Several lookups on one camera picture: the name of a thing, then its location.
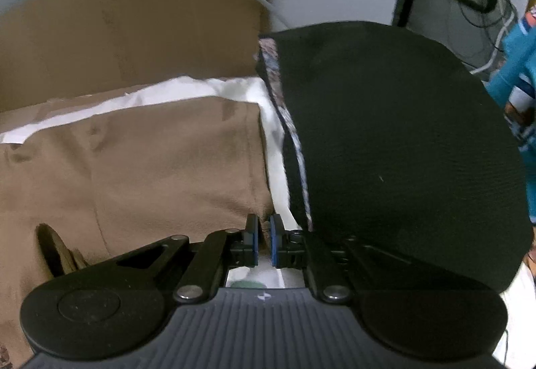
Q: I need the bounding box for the brown t-shirt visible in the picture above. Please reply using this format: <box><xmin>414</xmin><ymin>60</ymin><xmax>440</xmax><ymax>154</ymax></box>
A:
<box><xmin>0</xmin><ymin>95</ymin><xmax>275</xmax><ymax>367</ymax></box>

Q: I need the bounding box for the white bear print duvet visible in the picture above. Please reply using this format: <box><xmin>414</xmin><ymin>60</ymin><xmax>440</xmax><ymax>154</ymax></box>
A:
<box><xmin>0</xmin><ymin>75</ymin><xmax>314</xmax><ymax>290</ymax></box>

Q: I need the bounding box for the black garment right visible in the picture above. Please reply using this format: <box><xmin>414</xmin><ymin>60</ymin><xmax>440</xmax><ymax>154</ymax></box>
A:
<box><xmin>256</xmin><ymin>21</ymin><xmax>532</xmax><ymax>292</ymax></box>

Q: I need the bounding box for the brown cardboard sheet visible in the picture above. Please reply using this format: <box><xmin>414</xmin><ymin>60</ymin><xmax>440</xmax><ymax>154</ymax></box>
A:
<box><xmin>1</xmin><ymin>0</ymin><xmax>261</xmax><ymax>110</ymax></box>

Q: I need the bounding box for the blue patterned cloth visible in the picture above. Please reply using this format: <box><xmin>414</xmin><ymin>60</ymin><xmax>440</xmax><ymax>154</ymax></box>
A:
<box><xmin>485</xmin><ymin>8</ymin><xmax>536</xmax><ymax>222</ymax></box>

